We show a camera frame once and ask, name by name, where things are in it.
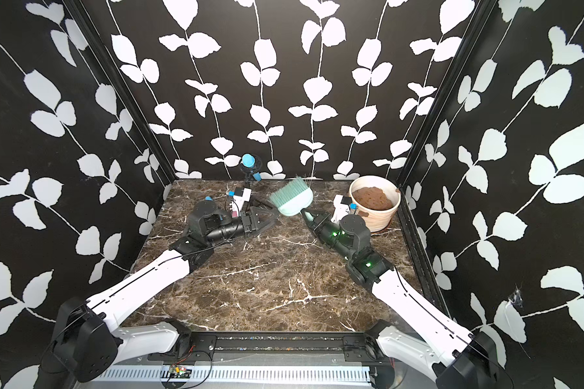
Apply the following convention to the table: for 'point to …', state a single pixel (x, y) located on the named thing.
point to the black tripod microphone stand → (249, 172)
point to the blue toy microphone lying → (208, 198)
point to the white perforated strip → (243, 374)
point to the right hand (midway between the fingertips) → (297, 208)
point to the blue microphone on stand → (248, 160)
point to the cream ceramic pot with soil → (377, 199)
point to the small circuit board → (176, 372)
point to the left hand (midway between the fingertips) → (276, 217)
